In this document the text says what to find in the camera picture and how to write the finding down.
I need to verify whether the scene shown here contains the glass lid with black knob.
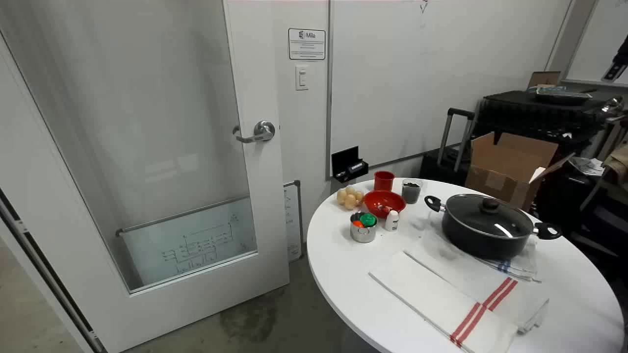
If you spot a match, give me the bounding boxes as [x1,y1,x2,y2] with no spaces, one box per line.
[443,192,535,241]

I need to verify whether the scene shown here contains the black open case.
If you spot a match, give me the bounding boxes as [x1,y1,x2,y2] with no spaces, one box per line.
[329,145,370,184]

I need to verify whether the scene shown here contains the yellowish bread rolls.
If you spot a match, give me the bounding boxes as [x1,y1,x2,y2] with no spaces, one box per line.
[335,184,366,212]

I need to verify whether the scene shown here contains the red cup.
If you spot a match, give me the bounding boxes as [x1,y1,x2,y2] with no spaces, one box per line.
[372,169,395,194]

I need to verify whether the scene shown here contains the red bowl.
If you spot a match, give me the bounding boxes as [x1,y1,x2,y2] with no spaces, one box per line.
[360,188,407,222]

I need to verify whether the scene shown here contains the white door with glass pane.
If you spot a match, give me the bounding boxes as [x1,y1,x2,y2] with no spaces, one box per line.
[0,0,291,353]

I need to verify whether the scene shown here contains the white salt shaker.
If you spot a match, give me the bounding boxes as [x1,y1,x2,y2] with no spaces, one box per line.
[382,208,401,233]

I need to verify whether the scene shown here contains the clear cup with dark contents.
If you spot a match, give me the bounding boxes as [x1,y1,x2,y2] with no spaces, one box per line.
[399,181,423,206]

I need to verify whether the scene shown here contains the black suitcase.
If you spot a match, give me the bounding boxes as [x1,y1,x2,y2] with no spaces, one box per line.
[417,106,476,188]

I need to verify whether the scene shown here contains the red-striped white towel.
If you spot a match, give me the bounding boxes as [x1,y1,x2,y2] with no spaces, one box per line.
[366,247,551,353]

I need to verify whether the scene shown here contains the open cardboard box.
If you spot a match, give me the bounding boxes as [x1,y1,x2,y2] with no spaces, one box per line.
[462,131,574,212]

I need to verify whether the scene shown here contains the blue-striped white towel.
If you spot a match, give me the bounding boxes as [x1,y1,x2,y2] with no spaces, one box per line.
[482,251,545,284]

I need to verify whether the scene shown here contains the small brown cardboard piece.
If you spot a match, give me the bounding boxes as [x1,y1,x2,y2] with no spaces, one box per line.
[525,69,564,90]

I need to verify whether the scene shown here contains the white panel leaning on wall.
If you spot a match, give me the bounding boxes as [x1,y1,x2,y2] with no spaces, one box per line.
[282,181,303,263]

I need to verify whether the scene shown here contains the silver door handle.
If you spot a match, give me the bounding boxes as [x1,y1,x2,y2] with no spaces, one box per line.
[231,120,276,145]

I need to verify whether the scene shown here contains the white light switch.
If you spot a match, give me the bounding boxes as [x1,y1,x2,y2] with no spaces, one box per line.
[291,63,309,92]

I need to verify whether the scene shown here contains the framed wall sign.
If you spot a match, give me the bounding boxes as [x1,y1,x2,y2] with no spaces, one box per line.
[286,26,327,63]

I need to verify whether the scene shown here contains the black two-handled pot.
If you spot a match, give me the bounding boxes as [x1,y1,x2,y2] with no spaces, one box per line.
[423,192,562,261]

